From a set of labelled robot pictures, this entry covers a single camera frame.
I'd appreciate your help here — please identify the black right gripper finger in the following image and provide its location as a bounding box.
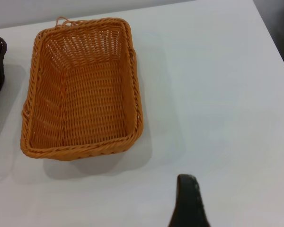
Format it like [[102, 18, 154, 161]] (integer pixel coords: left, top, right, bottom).
[[167, 174, 211, 227]]

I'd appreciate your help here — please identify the orange wicker basket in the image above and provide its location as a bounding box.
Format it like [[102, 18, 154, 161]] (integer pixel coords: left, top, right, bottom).
[[20, 16, 144, 163]]

